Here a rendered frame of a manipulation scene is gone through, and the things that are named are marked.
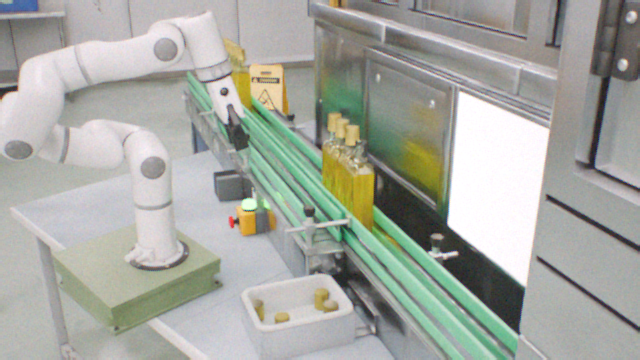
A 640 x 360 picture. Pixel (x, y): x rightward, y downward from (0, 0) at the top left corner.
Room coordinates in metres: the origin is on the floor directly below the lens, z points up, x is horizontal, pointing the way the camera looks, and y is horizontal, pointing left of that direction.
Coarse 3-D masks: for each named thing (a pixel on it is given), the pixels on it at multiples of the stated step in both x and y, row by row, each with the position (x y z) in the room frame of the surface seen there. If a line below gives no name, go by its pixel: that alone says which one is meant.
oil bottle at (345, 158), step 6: (342, 156) 1.49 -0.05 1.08; (348, 156) 1.47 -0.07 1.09; (342, 162) 1.48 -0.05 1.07; (348, 162) 1.46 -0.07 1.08; (342, 168) 1.48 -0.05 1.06; (342, 174) 1.47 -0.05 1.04; (342, 180) 1.47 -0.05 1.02; (342, 186) 1.47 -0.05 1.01; (342, 192) 1.47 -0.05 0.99; (342, 198) 1.47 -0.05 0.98
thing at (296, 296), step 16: (256, 288) 1.26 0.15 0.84; (272, 288) 1.27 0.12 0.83; (288, 288) 1.28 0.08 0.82; (304, 288) 1.29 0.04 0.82; (336, 288) 1.26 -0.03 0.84; (272, 304) 1.26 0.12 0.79; (288, 304) 1.28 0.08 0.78; (304, 304) 1.29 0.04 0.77; (256, 320) 1.13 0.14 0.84; (272, 320) 1.23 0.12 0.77; (304, 320) 1.13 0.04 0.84; (320, 320) 1.14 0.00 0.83
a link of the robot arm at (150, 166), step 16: (128, 144) 1.42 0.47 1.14; (144, 144) 1.38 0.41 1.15; (160, 144) 1.41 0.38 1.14; (128, 160) 1.38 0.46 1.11; (144, 160) 1.35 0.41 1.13; (160, 160) 1.36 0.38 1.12; (144, 176) 1.35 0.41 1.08; (160, 176) 1.37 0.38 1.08; (144, 192) 1.36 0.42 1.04; (160, 192) 1.37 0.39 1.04; (144, 208) 1.36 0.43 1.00; (160, 208) 1.37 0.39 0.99
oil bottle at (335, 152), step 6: (330, 150) 1.55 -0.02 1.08; (336, 150) 1.52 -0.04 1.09; (342, 150) 1.52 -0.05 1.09; (330, 156) 1.54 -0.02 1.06; (336, 156) 1.51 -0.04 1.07; (330, 162) 1.54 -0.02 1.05; (336, 162) 1.51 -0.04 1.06; (330, 168) 1.54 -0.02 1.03; (336, 168) 1.51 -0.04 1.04; (330, 174) 1.54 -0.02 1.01; (336, 174) 1.51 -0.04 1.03; (330, 180) 1.54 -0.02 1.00; (336, 180) 1.51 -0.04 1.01; (330, 186) 1.54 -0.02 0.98; (336, 186) 1.51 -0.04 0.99; (336, 192) 1.51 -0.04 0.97
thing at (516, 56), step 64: (320, 0) 2.12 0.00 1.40; (384, 0) 1.72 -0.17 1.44; (448, 0) 1.43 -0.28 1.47; (512, 0) 1.22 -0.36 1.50; (320, 64) 2.15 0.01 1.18; (448, 64) 1.34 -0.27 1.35; (512, 64) 1.14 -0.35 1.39; (320, 128) 2.15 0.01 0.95; (384, 192) 1.65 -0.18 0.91; (512, 320) 1.09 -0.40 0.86
